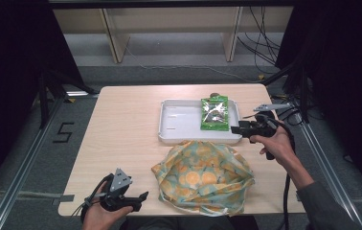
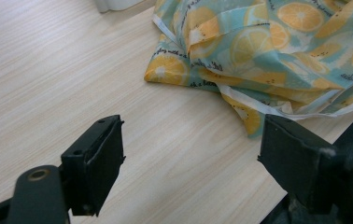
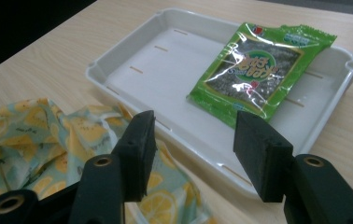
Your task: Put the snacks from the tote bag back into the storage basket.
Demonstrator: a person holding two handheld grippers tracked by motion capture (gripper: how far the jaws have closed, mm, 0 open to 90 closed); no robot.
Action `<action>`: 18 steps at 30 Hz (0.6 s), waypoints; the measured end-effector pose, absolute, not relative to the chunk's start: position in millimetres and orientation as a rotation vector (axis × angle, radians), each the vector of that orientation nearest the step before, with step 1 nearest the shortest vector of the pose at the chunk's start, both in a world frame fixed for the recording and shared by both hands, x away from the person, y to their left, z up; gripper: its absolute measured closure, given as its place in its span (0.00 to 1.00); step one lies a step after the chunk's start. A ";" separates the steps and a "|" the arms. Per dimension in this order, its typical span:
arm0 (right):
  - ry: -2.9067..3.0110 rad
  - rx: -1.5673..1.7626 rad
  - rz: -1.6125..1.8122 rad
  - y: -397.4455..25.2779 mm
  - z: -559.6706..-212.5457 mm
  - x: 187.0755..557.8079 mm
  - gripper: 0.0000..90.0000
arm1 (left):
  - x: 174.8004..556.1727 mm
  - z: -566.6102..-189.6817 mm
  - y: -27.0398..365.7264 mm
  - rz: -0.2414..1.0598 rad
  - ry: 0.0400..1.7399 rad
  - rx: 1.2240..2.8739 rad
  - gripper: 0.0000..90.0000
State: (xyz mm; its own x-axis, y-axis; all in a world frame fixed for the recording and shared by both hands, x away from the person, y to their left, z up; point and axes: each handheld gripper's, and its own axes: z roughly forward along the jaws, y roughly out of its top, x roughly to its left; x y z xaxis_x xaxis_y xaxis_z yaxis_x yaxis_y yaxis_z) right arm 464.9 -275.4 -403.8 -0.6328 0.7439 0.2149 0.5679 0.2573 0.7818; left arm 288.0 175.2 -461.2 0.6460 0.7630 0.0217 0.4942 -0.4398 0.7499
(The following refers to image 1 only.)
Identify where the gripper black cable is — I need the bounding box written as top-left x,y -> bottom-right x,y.
264,114 -> 298,230
71,172 -> 116,223

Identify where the white plastic tray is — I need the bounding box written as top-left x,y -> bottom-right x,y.
157,98 -> 244,146

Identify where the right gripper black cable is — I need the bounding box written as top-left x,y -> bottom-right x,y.
264,114 -> 298,230

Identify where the person's left hand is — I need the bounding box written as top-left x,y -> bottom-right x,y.
81,191 -> 135,230

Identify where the beige wooden furniture frame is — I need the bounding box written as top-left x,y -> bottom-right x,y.
53,5 -> 295,64

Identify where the aluminium floor rail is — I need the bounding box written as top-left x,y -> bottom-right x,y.
0,96 -> 66,230
292,109 -> 362,230

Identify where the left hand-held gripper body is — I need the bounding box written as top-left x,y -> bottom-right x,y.
100,168 -> 139,213

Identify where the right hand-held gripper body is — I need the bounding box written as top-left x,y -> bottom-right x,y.
241,102 -> 292,161

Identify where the black floor cable tangle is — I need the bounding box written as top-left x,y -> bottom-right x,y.
270,92 -> 319,128

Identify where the orange print fabric bag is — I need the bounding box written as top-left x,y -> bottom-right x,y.
150,139 -> 257,218

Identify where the black hanging cable bundle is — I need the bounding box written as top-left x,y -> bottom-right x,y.
237,5 -> 282,77

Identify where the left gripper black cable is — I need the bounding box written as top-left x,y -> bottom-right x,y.
71,172 -> 116,223

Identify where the person's right hand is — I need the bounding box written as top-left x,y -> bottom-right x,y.
249,125 -> 299,175

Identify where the dark curtain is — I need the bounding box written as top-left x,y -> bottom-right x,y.
274,0 -> 362,207
0,0 -> 87,205

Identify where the green snack packet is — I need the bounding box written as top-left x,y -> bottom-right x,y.
199,94 -> 230,132

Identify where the black metal stand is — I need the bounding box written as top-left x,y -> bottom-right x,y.
37,67 -> 100,129
260,58 -> 311,125

